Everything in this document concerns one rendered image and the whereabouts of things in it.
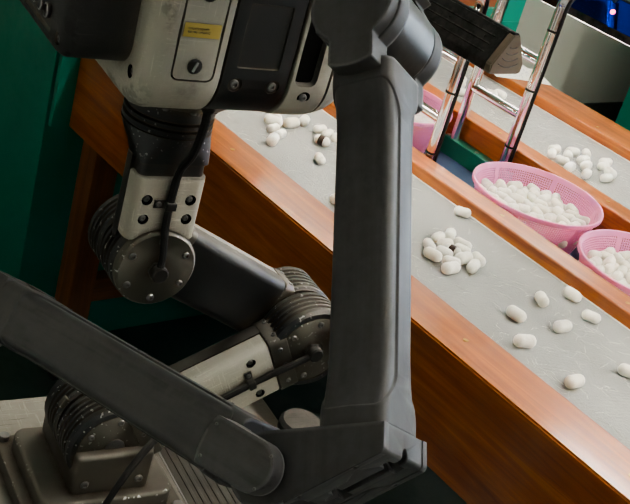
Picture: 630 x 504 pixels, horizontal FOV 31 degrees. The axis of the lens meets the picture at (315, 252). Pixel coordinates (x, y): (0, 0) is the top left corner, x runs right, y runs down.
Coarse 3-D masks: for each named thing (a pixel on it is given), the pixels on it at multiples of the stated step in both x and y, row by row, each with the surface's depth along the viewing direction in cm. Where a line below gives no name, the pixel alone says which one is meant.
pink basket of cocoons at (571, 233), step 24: (480, 168) 230; (504, 168) 236; (528, 168) 237; (480, 192) 221; (552, 192) 237; (576, 192) 234; (528, 216) 214; (600, 216) 224; (552, 240) 218; (576, 240) 220
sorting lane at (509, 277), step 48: (288, 144) 222; (336, 144) 228; (432, 192) 219; (480, 240) 206; (432, 288) 185; (480, 288) 189; (528, 288) 194; (576, 336) 183; (624, 336) 188; (624, 384) 174; (624, 432) 162
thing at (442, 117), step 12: (480, 0) 214; (444, 48) 224; (456, 60) 221; (456, 72) 221; (456, 84) 222; (444, 96) 224; (456, 96) 223; (432, 108) 228; (444, 108) 224; (444, 120) 225; (432, 132) 228; (444, 132) 226; (432, 144) 228; (432, 156) 229
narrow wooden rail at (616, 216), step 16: (448, 128) 260; (464, 128) 256; (480, 128) 253; (496, 128) 254; (480, 144) 253; (496, 144) 250; (496, 160) 250; (528, 160) 244; (544, 160) 244; (560, 176) 238; (576, 176) 241; (592, 192) 235; (608, 208) 230; (624, 208) 232; (608, 224) 230; (624, 224) 227
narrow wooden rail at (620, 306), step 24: (432, 168) 223; (456, 192) 216; (480, 216) 212; (504, 216) 212; (528, 240) 205; (552, 264) 201; (576, 264) 201; (576, 288) 197; (600, 288) 195; (624, 312) 191
